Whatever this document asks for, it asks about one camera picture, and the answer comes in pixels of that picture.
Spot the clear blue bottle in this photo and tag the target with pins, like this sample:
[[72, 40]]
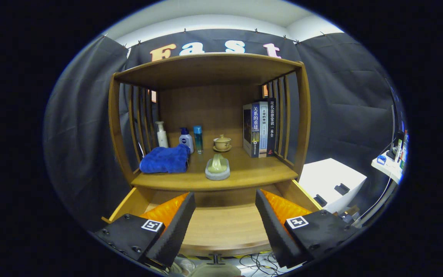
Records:
[[198, 140]]

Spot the blue towel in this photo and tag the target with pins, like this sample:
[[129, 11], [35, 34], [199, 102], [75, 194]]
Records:
[[164, 159]]

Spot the small blue item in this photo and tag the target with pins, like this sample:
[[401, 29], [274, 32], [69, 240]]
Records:
[[381, 159]]

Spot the beige lidded tea cup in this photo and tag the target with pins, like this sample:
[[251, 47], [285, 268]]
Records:
[[222, 144]]

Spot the wooden cabinet with slatted sides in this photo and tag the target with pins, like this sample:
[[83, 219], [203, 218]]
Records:
[[206, 107]]

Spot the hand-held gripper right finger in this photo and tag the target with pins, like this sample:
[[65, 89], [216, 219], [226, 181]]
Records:
[[273, 227]]

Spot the book with pale spine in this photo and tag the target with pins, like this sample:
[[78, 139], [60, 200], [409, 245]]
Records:
[[263, 130]]

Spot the person's grey shoe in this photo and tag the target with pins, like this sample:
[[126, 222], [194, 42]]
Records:
[[185, 265]]

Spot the white pump bottle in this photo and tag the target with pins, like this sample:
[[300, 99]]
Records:
[[162, 138]]

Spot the wooden drawer with black knob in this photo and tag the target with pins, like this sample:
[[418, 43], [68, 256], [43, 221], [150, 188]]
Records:
[[221, 223]]

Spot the white box cabinet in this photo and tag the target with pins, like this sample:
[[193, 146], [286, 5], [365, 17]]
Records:
[[329, 173]]

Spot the white tube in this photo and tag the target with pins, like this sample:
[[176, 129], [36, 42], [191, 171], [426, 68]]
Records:
[[399, 148]]

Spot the book with black spine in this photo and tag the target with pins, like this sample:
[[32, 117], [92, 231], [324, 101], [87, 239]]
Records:
[[272, 127]]

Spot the white bottle with blue cap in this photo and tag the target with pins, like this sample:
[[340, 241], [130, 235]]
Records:
[[186, 142]]

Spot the person's beige trouser leg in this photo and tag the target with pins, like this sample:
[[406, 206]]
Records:
[[214, 271]]

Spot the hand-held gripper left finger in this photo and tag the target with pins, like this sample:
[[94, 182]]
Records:
[[177, 231]]

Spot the wooden countertop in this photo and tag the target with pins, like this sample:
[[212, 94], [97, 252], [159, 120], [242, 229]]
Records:
[[252, 169]]

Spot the white side table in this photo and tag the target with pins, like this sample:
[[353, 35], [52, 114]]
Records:
[[388, 168]]

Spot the book with blue spine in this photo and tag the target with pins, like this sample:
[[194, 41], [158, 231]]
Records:
[[255, 130]]

